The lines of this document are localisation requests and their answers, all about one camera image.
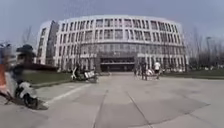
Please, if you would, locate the large white curved building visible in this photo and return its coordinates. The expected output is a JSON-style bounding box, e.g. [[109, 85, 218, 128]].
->
[[35, 14, 190, 73]]

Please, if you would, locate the group of parked two-wheelers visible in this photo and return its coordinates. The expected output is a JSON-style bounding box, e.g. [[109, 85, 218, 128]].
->
[[70, 64, 100, 84]]

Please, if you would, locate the person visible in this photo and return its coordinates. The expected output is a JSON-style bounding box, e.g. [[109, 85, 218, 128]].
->
[[152, 60, 162, 80], [140, 61, 149, 81]]

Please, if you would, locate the grey paved plaza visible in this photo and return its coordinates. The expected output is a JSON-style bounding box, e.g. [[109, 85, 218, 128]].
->
[[0, 73, 224, 128]]

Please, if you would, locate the grass strip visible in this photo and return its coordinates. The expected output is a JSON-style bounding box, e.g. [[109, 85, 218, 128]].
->
[[162, 68, 224, 80], [25, 71, 74, 86]]

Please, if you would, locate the dark hedge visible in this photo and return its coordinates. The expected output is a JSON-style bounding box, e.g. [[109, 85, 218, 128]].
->
[[20, 62, 73, 74]]

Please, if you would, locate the white scooter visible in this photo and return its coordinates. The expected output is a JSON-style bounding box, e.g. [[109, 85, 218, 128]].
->
[[4, 68, 40, 110]]

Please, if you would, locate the row of bare trees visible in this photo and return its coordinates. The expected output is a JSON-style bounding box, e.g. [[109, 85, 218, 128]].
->
[[185, 28, 224, 70]]

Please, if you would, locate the lamp post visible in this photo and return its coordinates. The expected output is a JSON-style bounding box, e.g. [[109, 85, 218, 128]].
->
[[205, 35, 213, 69]]

